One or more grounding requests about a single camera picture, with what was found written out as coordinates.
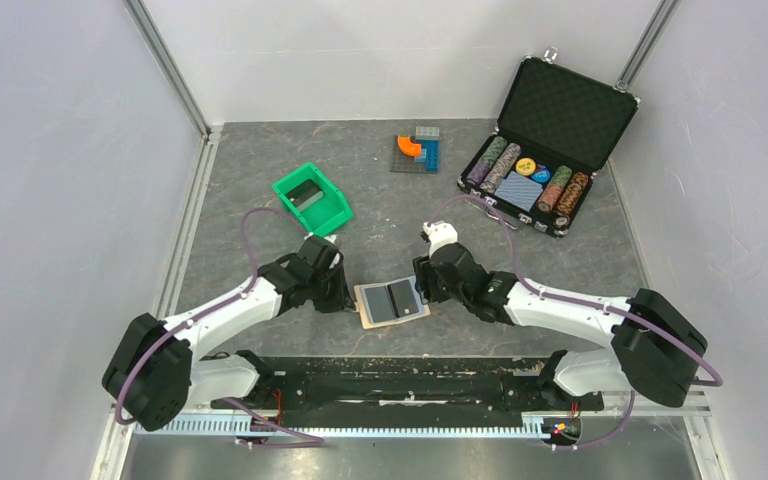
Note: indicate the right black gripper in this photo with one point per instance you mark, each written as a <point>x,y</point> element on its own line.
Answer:
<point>426,280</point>

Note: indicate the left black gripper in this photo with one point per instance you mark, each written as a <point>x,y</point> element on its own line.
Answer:
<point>342,300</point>

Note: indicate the beige leather card holder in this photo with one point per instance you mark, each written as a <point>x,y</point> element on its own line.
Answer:
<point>358,290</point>

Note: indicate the dark card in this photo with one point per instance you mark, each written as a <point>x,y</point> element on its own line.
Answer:
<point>305,195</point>

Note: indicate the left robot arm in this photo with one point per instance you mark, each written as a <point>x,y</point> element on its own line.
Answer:
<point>161,366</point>

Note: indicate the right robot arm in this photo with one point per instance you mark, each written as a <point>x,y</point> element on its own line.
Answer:
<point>643,343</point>

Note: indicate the grey card in holder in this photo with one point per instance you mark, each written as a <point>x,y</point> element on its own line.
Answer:
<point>378,304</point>

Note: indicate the blue playing card deck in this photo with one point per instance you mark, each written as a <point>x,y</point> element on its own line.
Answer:
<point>519,191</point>

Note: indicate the green plastic bin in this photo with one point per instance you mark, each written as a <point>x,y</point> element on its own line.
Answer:
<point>324,217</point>

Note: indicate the pink grey chip stack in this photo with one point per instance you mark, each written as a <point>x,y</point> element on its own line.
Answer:
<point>500,168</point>

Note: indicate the grey lego baseplate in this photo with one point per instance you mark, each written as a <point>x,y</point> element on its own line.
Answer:
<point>400,163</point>

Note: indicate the purple green chip stack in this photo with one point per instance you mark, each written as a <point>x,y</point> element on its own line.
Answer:
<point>486,160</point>

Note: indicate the blue lego bricks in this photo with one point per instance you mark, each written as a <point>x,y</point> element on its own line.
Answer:
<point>428,161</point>

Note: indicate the orange curved lego piece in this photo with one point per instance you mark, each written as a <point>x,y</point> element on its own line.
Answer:
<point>409,146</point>

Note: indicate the green red chip stack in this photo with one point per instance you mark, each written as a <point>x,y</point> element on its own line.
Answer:
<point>554,189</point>

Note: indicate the yellow dealer chip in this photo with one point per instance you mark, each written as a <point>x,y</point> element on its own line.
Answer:
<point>526,166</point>

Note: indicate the blue dealer chip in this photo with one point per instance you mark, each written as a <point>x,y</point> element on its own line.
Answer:
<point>542,175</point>

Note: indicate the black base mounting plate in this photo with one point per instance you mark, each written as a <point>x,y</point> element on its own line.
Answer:
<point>423,391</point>

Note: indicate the grey lego brick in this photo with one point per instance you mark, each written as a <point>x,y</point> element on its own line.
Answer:
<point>426,133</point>

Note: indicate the orange black chip stack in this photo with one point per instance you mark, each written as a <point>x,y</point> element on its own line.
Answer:
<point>570,198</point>

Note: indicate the black poker chip case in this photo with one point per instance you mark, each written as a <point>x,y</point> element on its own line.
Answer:
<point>560,118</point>

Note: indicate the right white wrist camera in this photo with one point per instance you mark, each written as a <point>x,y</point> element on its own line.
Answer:
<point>439,234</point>

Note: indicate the white slotted cable duct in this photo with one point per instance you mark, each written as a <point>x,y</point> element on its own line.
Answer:
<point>242,426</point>

